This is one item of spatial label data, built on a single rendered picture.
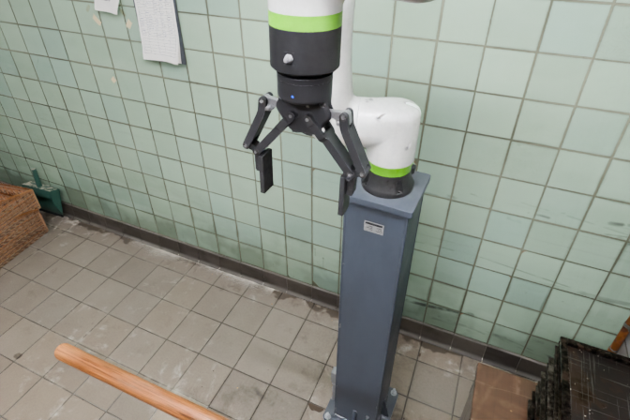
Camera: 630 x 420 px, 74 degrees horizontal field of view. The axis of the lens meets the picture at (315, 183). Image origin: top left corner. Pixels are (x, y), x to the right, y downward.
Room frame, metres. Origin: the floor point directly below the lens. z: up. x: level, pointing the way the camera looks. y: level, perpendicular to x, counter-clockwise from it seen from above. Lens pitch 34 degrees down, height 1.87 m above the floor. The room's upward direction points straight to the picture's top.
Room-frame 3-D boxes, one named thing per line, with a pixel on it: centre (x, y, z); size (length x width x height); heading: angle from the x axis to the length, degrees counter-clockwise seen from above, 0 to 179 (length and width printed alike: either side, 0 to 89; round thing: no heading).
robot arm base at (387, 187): (1.05, -0.23, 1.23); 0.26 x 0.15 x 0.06; 154
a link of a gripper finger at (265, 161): (0.58, 0.08, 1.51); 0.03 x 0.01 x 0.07; 156
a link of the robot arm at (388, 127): (1.00, -0.19, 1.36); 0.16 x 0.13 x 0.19; 79
